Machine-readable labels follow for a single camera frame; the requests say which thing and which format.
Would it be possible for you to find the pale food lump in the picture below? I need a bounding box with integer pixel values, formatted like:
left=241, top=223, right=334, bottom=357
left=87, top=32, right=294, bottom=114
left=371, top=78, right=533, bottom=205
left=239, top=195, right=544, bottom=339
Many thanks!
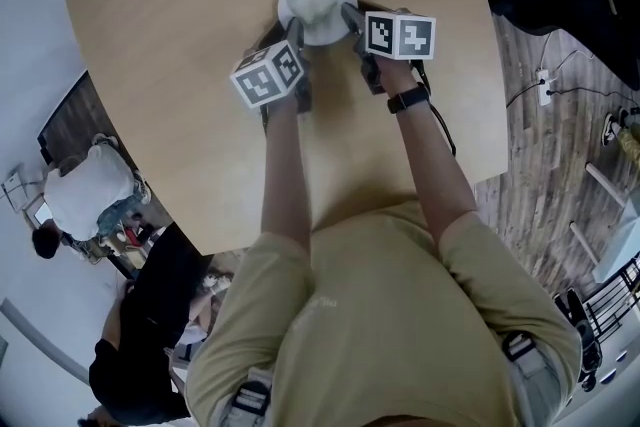
left=291, top=0, right=342, bottom=24

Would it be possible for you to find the light wooden table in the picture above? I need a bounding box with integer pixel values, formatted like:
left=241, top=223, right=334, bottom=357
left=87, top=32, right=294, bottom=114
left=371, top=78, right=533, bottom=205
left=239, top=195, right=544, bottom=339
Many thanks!
left=64, top=0, right=509, bottom=257

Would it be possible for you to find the grey harness strap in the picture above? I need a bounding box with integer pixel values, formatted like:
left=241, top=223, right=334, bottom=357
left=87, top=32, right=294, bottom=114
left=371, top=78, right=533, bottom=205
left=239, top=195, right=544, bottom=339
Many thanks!
left=230, top=367, right=274, bottom=427
left=501, top=330, right=564, bottom=419

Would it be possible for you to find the white power strip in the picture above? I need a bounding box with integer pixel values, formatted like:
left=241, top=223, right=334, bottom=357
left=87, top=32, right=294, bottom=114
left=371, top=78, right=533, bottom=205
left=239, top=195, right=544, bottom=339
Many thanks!
left=535, top=68, right=557, bottom=108

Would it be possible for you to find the white box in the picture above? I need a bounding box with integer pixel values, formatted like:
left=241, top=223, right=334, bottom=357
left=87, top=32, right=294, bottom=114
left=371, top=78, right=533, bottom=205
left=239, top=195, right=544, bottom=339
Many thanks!
left=1, top=163, right=32, bottom=212

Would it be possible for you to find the black wristwatch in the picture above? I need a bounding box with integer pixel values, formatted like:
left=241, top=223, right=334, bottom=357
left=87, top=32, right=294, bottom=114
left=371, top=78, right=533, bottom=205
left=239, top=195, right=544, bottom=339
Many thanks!
left=386, top=83, right=433, bottom=116

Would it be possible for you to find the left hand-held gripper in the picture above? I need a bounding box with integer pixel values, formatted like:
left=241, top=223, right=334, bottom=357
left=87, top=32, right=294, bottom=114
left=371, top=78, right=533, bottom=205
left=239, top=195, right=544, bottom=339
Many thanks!
left=229, top=16, right=314, bottom=115

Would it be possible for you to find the white plate of food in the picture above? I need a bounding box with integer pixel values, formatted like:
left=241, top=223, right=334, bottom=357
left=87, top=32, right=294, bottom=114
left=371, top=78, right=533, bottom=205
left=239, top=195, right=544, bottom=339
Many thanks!
left=277, top=0, right=359, bottom=48

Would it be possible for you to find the white furniture with wooden legs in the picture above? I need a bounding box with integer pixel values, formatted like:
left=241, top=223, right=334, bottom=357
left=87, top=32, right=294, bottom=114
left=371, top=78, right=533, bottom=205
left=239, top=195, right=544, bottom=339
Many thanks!
left=569, top=161, right=640, bottom=287

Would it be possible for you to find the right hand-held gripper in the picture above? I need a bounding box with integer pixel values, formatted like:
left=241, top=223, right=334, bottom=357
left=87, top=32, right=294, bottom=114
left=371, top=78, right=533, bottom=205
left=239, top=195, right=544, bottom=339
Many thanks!
left=340, top=1, right=437, bottom=96

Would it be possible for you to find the black power cable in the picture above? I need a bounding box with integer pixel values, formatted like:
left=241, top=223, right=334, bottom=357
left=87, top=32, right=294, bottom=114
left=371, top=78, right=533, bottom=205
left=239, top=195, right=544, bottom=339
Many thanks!
left=504, top=81, right=541, bottom=110
left=548, top=86, right=640, bottom=100

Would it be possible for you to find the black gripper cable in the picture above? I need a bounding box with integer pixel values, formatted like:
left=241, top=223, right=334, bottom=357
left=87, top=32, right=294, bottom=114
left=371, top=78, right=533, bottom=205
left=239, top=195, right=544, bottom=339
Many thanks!
left=412, top=60, right=459, bottom=158

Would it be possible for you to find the person's khaki t-shirt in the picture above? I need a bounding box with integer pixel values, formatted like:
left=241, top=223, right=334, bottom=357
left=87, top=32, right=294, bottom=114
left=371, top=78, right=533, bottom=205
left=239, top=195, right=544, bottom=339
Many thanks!
left=184, top=199, right=584, bottom=427

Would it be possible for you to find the person's right forearm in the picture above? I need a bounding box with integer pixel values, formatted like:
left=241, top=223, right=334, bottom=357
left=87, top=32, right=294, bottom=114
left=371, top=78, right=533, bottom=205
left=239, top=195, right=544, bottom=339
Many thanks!
left=378, top=56, right=480, bottom=244

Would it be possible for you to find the white power cable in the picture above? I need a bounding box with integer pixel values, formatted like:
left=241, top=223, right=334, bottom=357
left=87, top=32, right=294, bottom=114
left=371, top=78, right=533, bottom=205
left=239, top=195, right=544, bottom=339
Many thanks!
left=538, top=28, right=557, bottom=72

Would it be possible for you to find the person's left forearm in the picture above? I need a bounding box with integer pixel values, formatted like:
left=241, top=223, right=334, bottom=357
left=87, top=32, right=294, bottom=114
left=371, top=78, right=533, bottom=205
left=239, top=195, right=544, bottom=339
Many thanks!
left=258, top=95, right=315, bottom=239

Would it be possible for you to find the black metal rack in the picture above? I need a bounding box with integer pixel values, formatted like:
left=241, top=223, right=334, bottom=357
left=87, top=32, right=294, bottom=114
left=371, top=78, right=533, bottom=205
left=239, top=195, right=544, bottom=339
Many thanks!
left=552, top=251, right=640, bottom=392

